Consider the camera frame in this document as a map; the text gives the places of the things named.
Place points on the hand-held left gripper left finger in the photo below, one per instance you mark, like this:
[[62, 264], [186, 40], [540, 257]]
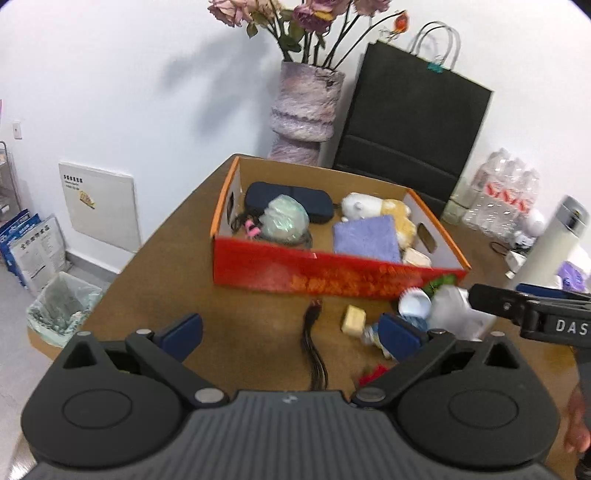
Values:
[[184, 334]]

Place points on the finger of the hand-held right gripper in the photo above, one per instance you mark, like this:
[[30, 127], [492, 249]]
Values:
[[545, 290], [498, 302]]

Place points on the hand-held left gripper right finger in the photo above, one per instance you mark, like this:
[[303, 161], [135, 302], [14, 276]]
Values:
[[399, 334]]

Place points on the blue white small toy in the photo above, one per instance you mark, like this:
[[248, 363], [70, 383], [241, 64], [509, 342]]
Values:
[[373, 334]]

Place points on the white round cup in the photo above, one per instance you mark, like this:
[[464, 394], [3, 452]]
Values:
[[413, 304]]

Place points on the yellow sponge block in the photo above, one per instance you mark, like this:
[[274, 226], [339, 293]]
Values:
[[354, 320]]

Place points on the red fuzzy item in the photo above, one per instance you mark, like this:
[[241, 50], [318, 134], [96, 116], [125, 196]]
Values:
[[373, 374]]

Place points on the clear plastic box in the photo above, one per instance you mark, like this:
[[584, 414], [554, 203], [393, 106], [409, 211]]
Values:
[[450, 309]]

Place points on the green plastic leaves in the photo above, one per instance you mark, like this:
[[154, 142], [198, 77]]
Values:
[[441, 282]]

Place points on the red cardboard box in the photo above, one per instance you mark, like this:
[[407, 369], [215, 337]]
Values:
[[277, 267]]

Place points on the wooden desktop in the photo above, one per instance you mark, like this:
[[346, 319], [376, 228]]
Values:
[[258, 332]]

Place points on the person's right hand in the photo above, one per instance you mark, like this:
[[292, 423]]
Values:
[[581, 420]]

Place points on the purple packet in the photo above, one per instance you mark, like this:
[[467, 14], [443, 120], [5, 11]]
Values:
[[575, 274]]

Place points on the white charger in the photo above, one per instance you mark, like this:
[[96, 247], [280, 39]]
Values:
[[515, 263]]

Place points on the white thermos bottle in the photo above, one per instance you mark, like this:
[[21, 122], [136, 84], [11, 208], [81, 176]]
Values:
[[549, 249]]

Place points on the white round device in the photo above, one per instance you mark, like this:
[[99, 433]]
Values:
[[534, 224]]

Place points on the cream soap bar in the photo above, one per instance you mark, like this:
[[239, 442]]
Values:
[[415, 257]]

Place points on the purple cloth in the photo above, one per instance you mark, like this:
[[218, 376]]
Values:
[[364, 240]]

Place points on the pack of water bottles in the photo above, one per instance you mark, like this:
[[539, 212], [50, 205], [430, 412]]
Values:
[[503, 194]]

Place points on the pink hair clip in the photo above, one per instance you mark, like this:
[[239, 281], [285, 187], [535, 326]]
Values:
[[252, 229]]

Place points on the trash bin with green bag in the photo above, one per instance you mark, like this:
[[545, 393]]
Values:
[[60, 304]]

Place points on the white yellow plush toy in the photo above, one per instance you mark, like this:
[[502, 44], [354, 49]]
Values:
[[364, 205]]

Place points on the blue paper carton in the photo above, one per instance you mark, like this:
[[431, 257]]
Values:
[[14, 235], [39, 254]]

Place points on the dark blue pouch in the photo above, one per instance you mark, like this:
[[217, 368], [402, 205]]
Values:
[[300, 198]]

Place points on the black paper bag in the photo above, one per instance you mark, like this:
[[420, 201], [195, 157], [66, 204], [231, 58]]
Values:
[[415, 115]]

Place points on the metal storage rack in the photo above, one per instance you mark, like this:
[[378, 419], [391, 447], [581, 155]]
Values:
[[11, 184]]

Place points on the purple mottled vase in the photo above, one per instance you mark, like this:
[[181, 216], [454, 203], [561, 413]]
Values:
[[304, 106]]

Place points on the dried flower bouquet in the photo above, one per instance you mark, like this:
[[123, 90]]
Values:
[[307, 16]]

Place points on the white wall socket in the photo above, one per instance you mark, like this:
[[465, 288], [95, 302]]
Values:
[[18, 130]]

